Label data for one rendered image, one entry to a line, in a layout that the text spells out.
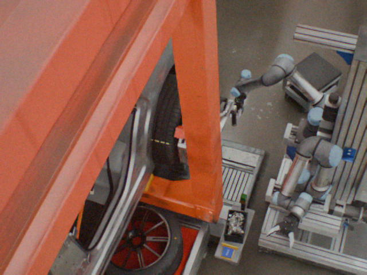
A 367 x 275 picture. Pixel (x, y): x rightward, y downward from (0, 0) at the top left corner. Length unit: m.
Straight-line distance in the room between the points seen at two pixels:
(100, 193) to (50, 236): 2.28
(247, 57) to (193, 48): 3.11
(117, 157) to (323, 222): 1.44
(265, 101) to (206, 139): 2.24
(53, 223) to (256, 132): 3.56
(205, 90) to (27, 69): 1.90
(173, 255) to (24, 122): 3.14
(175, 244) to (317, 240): 1.10
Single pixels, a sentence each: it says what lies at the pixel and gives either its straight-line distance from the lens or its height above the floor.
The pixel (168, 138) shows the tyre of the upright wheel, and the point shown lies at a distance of 3.60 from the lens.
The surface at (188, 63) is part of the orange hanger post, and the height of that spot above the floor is 2.19.
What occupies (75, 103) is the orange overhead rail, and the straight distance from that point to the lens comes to 1.32.
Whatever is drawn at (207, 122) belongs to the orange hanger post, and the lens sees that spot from 2.76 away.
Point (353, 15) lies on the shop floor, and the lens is 6.00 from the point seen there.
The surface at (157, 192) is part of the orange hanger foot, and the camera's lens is 3.80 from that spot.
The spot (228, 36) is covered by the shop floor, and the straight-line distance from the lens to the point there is 5.64.
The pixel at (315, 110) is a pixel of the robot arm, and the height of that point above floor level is 1.05.
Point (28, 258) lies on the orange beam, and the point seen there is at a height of 2.73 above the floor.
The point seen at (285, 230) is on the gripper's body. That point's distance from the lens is 3.04.
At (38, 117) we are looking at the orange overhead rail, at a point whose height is 3.46.
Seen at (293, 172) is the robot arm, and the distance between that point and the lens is 3.15.
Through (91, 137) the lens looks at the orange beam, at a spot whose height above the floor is 2.73.
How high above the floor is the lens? 3.99
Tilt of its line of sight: 55 degrees down
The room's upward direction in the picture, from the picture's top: 7 degrees counter-clockwise
